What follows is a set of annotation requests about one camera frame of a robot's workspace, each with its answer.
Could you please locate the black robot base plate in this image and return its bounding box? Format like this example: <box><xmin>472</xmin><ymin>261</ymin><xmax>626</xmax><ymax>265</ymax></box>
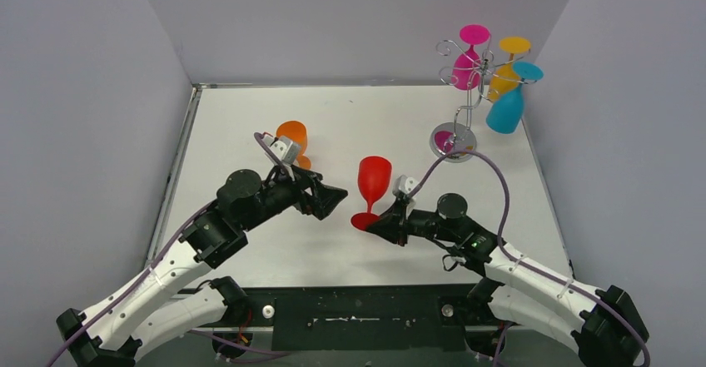
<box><xmin>212</xmin><ymin>284</ymin><xmax>505</xmax><ymax>353</ymax></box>

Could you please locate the blue wine glass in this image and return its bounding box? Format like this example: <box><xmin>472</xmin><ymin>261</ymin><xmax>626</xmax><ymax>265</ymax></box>
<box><xmin>486</xmin><ymin>61</ymin><xmax>544</xmax><ymax>134</ymax></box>

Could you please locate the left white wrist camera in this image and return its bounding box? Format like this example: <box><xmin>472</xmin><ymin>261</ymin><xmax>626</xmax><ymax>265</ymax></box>
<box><xmin>262</xmin><ymin>133</ymin><xmax>301</xmax><ymax>179</ymax></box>

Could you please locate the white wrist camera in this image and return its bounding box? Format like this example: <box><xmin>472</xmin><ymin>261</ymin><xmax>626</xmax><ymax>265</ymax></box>
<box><xmin>392</xmin><ymin>175</ymin><xmax>420</xmax><ymax>201</ymax></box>
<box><xmin>262</xmin><ymin>133</ymin><xmax>301</xmax><ymax>179</ymax></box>

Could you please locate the red wine glass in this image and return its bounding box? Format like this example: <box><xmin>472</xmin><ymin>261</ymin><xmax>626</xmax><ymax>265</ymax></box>
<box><xmin>351</xmin><ymin>156</ymin><xmax>392</xmax><ymax>231</ymax></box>

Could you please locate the pink wine glass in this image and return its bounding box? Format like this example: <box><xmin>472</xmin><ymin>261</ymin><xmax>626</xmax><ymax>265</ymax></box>
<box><xmin>452</xmin><ymin>24</ymin><xmax>491</xmax><ymax>91</ymax></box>

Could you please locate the orange wine glass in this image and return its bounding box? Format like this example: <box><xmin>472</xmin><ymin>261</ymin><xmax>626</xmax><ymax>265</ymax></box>
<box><xmin>276</xmin><ymin>121</ymin><xmax>311</xmax><ymax>170</ymax></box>

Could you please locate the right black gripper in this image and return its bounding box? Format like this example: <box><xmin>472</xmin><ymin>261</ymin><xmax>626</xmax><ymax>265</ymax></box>
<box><xmin>367</xmin><ymin>196</ymin><xmax>460</xmax><ymax>246</ymax></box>

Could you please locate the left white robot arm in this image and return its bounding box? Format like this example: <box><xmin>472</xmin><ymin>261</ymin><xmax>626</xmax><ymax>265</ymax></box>
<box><xmin>57</xmin><ymin>166</ymin><xmax>348</xmax><ymax>366</ymax></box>

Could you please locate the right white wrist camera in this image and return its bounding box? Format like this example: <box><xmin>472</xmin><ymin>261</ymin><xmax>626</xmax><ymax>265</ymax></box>
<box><xmin>392</xmin><ymin>175</ymin><xmax>420</xmax><ymax>201</ymax></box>

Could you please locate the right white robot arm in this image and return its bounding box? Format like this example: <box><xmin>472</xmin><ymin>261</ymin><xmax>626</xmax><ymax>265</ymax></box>
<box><xmin>355</xmin><ymin>193</ymin><xmax>649</xmax><ymax>366</ymax></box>

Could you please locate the silver wire glass rack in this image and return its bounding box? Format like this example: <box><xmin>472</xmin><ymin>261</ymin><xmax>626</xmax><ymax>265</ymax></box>
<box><xmin>430</xmin><ymin>40</ymin><xmax>531</xmax><ymax>163</ymax></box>

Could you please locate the yellow wine glass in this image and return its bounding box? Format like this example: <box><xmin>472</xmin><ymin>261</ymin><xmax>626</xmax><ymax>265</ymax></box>
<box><xmin>487</xmin><ymin>37</ymin><xmax>532</xmax><ymax>103</ymax></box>

